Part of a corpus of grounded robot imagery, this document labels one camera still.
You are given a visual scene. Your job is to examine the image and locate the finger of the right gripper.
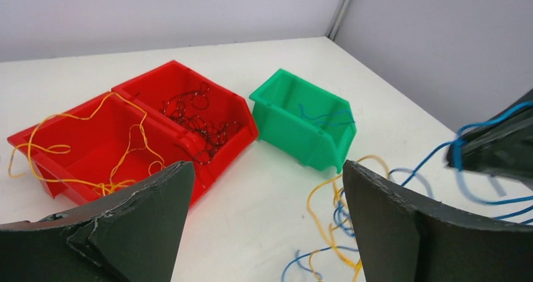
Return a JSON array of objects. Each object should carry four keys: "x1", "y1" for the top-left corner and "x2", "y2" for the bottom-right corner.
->
[{"x1": 446, "y1": 90, "x2": 532, "y2": 188}]

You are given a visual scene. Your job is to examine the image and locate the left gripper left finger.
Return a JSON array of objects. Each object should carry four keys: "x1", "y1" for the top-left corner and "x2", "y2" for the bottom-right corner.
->
[{"x1": 1, "y1": 161, "x2": 195, "y2": 281}]

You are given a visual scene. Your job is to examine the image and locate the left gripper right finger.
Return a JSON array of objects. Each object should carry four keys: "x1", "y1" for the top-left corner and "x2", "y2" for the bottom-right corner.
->
[{"x1": 343, "y1": 160, "x2": 532, "y2": 281}]

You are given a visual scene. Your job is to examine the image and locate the long yellow cable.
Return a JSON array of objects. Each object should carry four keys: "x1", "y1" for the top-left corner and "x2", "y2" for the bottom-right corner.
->
[{"x1": 25, "y1": 92, "x2": 151, "y2": 190}]

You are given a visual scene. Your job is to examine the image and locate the black cable tangle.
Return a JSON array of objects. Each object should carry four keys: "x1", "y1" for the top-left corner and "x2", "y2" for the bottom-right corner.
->
[{"x1": 160, "y1": 82, "x2": 243, "y2": 165}]

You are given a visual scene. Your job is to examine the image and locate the red plastic bin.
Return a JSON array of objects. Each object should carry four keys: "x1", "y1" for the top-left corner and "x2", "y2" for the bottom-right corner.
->
[{"x1": 8, "y1": 61, "x2": 258, "y2": 205}]

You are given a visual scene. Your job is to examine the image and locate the green plastic bin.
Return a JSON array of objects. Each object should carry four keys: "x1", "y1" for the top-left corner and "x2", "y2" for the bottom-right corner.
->
[{"x1": 250, "y1": 68, "x2": 357, "y2": 172}]

